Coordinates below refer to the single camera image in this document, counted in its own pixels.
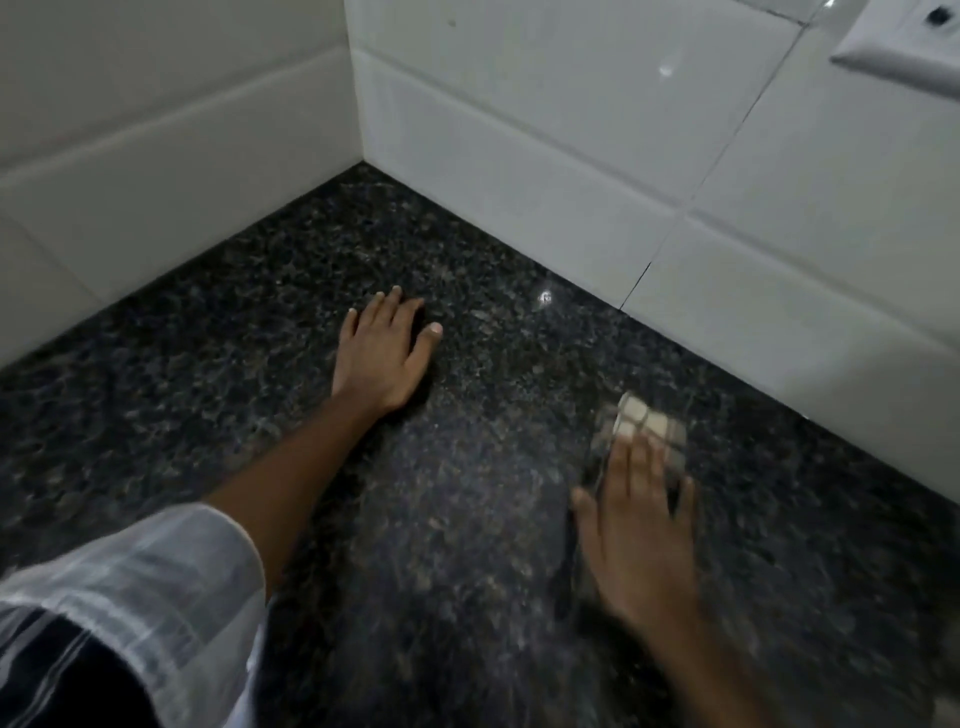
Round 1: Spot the person's right hand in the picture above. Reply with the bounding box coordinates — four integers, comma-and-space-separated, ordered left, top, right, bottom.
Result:
571, 433, 708, 640

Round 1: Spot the person's left hand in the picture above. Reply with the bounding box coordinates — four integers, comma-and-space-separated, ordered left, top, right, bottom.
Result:
331, 287, 445, 420

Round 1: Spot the person's left forearm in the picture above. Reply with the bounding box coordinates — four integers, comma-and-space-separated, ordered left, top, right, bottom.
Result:
204, 390, 391, 601

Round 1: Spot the person's right forearm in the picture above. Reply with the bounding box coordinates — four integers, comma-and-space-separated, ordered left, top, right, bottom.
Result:
651, 615, 781, 728

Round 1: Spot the white striped shirt sleeve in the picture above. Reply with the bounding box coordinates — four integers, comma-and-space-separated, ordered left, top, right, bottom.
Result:
0, 501, 270, 728

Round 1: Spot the white wall switch plate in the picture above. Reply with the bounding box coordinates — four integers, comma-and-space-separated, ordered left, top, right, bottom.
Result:
829, 0, 960, 100

